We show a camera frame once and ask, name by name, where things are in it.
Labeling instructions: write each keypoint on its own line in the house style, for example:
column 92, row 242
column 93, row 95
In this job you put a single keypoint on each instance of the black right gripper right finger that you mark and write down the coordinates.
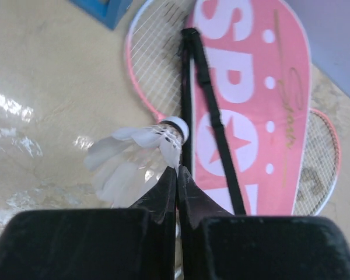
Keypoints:
column 219, row 245

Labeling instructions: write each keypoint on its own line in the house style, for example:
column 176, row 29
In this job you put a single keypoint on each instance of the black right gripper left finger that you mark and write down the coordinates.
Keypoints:
column 137, row 242

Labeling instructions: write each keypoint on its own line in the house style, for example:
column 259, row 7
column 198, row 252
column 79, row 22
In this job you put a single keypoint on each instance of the white feather shuttlecock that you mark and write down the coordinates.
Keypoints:
column 130, row 161

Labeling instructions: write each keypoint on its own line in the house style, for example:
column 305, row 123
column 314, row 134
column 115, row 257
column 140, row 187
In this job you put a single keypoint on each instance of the pink badminton racket right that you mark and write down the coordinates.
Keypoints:
column 320, row 165

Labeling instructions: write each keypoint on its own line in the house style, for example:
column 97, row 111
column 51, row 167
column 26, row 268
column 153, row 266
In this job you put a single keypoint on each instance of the pink badminton racket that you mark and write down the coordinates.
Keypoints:
column 153, row 55
column 320, row 165

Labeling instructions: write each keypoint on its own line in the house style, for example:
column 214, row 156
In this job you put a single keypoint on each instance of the pink badminton racket left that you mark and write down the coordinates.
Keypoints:
column 153, row 55

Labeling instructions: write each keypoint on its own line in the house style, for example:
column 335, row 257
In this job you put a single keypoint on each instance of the pink racket cover bag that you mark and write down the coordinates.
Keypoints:
column 259, row 63

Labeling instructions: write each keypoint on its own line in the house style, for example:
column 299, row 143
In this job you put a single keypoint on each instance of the blue shelf unit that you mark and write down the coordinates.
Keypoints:
column 109, row 13

